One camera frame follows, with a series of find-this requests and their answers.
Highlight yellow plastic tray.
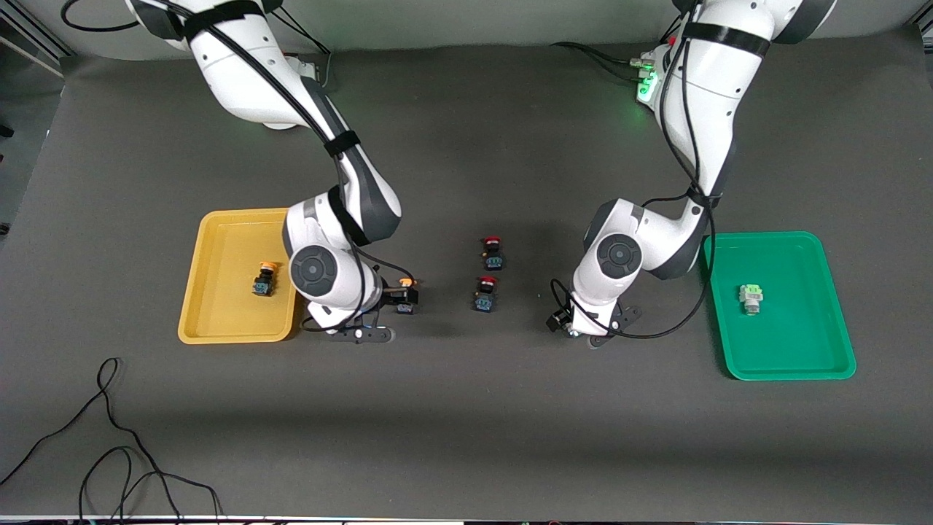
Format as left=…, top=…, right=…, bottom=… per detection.
left=177, top=207, right=307, bottom=345

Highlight green plastic tray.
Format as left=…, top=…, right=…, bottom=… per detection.
left=703, top=231, right=858, bottom=381

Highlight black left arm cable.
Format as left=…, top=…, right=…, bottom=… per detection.
left=548, top=0, right=719, bottom=341

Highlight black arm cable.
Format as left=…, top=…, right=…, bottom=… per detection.
left=548, top=0, right=719, bottom=341
left=60, top=0, right=418, bottom=333

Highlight thin black loose cable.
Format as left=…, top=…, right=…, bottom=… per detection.
left=0, top=357, right=183, bottom=524
left=77, top=445, right=224, bottom=524

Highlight black right arm base cables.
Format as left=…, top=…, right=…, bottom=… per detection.
left=273, top=6, right=333, bottom=90

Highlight black arm base cables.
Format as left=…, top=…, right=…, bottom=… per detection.
left=550, top=41, right=653, bottom=82
left=273, top=6, right=333, bottom=90

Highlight black left arm base cables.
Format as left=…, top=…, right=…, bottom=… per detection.
left=550, top=41, right=653, bottom=82

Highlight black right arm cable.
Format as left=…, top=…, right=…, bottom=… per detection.
left=60, top=0, right=418, bottom=333

